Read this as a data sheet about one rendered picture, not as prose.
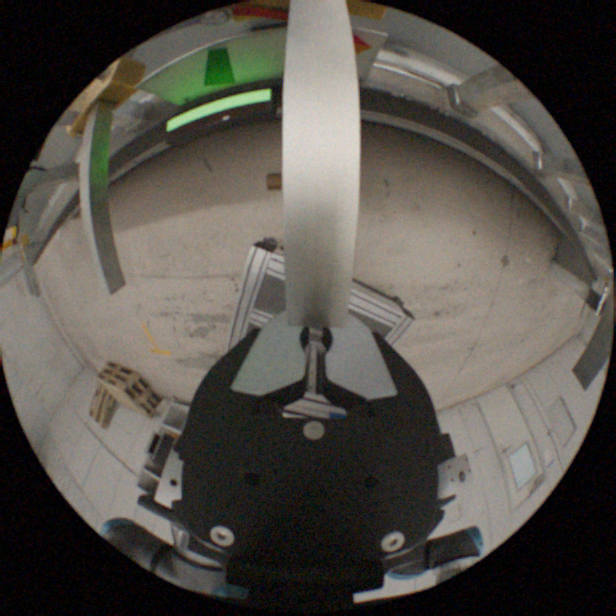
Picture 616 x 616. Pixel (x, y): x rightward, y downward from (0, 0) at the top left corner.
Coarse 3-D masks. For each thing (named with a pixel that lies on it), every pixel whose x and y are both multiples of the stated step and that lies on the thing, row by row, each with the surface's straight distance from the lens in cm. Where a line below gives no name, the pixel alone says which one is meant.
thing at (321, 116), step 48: (336, 0) 16; (288, 48) 11; (336, 48) 11; (288, 96) 9; (336, 96) 9; (288, 144) 8; (336, 144) 8; (288, 192) 8; (336, 192) 8; (288, 240) 8; (336, 240) 8; (288, 288) 9; (336, 288) 8
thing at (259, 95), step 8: (240, 96) 30; (248, 96) 30; (256, 96) 29; (264, 96) 29; (208, 104) 32; (216, 104) 31; (224, 104) 31; (232, 104) 30; (240, 104) 29; (192, 112) 33; (200, 112) 32; (208, 112) 31; (176, 120) 35; (184, 120) 34; (168, 128) 35
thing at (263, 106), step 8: (248, 104) 29; (256, 104) 28; (264, 104) 28; (216, 112) 30; (224, 112) 30; (232, 112) 29; (240, 112) 29; (248, 112) 28; (256, 112) 28; (200, 120) 31; (208, 120) 31; (216, 120) 30; (176, 128) 34; (184, 128) 33; (192, 128) 32; (168, 136) 35; (176, 136) 33
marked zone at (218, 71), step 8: (224, 48) 25; (208, 56) 26; (216, 56) 26; (224, 56) 26; (208, 64) 28; (216, 64) 28; (224, 64) 28; (208, 72) 29; (216, 72) 29; (224, 72) 29; (232, 72) 29; (208, 80) 30; (216, 80) 30; (224, 80) 31; (232, 80) 31
